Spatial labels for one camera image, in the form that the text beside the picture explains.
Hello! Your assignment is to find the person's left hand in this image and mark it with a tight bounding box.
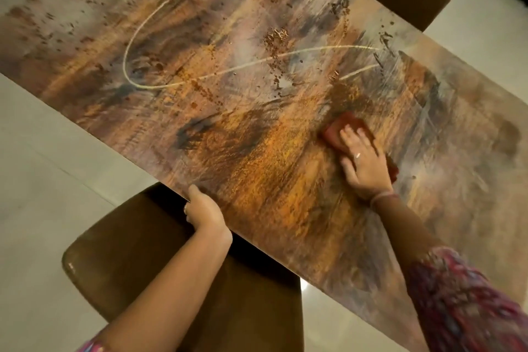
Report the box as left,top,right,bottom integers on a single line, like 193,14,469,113
184,185,234,248

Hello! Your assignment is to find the person's right hand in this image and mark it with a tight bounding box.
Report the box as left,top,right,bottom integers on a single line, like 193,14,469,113
340,125,395,202

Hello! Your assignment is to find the red cleaning cloth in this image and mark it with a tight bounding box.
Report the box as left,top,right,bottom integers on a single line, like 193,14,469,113
321,111,400,184

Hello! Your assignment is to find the person's left forearm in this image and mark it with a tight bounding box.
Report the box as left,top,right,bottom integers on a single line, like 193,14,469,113
93,233,234,352

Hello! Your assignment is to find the person's right forearm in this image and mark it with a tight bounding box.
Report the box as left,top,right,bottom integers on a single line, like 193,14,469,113
371,194,443,273

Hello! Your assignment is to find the pink wrist thread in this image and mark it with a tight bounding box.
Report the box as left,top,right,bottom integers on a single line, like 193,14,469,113
369,189,401,208

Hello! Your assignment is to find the pink patterned sleeve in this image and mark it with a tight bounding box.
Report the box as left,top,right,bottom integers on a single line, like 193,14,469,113
76,333,109,352
406,245,528,352

